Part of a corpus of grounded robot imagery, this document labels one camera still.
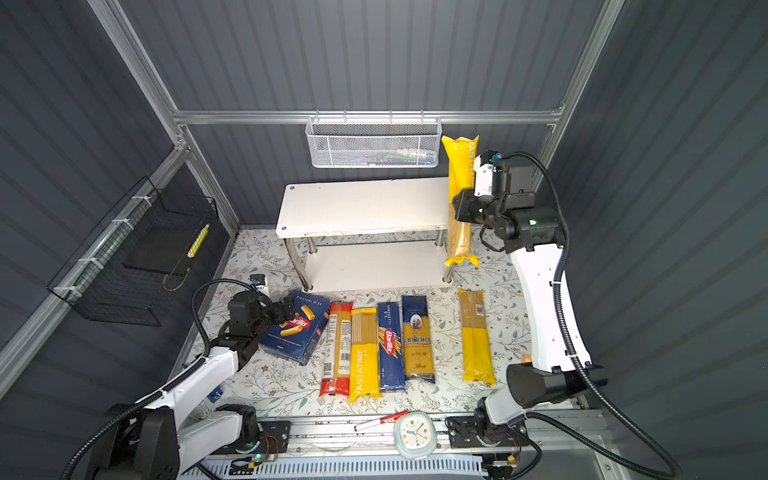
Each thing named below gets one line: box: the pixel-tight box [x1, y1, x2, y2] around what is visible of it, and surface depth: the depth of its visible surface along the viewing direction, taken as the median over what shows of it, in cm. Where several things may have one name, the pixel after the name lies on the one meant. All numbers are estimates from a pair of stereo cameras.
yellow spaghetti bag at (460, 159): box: [441, 135, 479, 267], surface depth 67 cm
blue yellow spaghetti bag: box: [402, 295, 436, 384], surface depth 90 cm
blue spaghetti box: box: [378, 301, 405, 391], surface depth 86 cm
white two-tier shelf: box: [275, 177, 454, 293], surface depth 84 cm
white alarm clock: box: [393, 411, 438, 460], surface depth 73 cm
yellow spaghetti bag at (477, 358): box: [458, 288, 497, 385], surface depth 90 cm
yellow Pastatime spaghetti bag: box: [348, 307, 383, 403], surface depth 86 cm
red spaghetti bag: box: [319, 302, 354, 397], surface depth 86 cm
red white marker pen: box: [354, 410, 410, 431], surface depth 77 cm
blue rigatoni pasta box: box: [259, 290, 331, 365], surface depth 88 cm
